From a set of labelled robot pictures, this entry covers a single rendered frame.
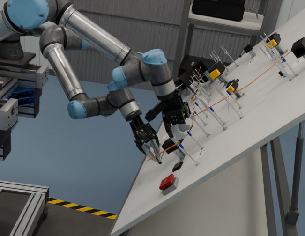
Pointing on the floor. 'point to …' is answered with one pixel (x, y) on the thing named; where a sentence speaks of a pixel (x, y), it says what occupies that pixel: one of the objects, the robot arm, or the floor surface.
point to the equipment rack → (260, 25)
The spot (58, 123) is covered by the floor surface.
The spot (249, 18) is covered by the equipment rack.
